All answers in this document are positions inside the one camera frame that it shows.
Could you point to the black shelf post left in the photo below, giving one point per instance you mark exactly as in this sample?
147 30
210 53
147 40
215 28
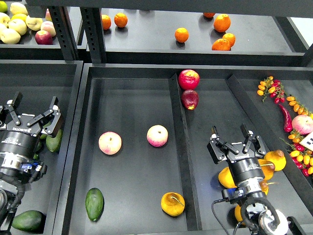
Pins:
64 32

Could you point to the pale yellow pear front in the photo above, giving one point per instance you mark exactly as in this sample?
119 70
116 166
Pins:
9 36

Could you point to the black shelf post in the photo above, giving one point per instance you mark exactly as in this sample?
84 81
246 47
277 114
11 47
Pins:
64 32
92 24

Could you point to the cherry tomato bunch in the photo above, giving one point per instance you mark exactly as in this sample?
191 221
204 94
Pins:
273 88
301 156

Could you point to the bright red apple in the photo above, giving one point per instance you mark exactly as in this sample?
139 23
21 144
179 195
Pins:
188 79

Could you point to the pink apple centre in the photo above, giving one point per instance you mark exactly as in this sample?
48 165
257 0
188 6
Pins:
157 135

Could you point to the pink apple right tray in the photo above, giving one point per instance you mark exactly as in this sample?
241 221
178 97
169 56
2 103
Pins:
302 124

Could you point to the black left tray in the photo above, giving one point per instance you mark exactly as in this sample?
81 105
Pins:
39 81

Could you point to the black centre tray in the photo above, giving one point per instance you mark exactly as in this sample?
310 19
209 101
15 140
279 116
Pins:
128 100

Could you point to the pale peach on shelf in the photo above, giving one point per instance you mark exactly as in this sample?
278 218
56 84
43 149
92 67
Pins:
49 27

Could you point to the orange front right shelf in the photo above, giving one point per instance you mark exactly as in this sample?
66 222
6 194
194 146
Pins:
222 45

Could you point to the green avocado by tray wall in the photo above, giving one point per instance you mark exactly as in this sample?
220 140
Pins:
54 144

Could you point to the orange behind post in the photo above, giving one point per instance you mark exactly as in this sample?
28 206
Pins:
106 21

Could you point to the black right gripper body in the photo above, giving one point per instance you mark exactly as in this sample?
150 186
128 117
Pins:
245 167

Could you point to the black upper shelf tray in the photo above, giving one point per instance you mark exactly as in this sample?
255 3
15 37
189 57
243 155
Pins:
149 38

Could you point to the pale yellow apple with stem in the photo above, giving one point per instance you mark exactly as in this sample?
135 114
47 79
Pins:
33 23

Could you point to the dark red apple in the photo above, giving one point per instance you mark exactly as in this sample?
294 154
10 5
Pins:
190 99

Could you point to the white label card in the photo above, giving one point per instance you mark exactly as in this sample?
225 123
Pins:
307 142

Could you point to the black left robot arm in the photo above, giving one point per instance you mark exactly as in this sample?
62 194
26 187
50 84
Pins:
19 162

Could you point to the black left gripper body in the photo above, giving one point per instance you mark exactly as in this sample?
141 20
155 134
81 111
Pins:
19 140

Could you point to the yellow pear with brown stem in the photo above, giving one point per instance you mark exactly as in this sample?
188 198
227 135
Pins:
268 168

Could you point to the red apple on shelf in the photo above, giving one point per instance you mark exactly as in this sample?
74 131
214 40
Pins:
43 37

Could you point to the cherry tomato bunch upper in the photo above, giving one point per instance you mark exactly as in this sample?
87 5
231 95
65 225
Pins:
273 88

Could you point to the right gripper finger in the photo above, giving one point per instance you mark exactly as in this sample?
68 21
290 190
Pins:
221 150
252 142

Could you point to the pink apple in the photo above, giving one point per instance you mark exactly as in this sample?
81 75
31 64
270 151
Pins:
157 135
110 143

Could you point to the green avocado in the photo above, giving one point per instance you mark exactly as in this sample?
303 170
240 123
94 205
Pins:
31 221
54 144
94 203

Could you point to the orange on shelf left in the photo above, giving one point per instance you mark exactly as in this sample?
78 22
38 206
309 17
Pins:
120 20

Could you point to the orange on shelf centre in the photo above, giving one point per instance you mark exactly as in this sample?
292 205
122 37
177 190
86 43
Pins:
181 35

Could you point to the red chili pepper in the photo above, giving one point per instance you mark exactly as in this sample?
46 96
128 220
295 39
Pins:
287 119

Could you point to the cherry tomato bunch lower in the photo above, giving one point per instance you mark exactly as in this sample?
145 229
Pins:
301 156

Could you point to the black shelf post right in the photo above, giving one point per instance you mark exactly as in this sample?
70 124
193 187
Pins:
92 24

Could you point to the pink apple left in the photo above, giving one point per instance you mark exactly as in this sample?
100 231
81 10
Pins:
110 143

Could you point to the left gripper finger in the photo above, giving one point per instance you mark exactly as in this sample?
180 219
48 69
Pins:
50 121
10 108

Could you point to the large orange on shelf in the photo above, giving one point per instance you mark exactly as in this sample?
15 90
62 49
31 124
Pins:
222 23

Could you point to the pale yellow apple middle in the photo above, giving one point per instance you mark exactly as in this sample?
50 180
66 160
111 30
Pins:
18 25

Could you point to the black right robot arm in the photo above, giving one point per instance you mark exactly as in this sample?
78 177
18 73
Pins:
258 214

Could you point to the orange behind front orange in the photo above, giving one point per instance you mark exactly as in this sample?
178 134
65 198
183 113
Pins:
231 38

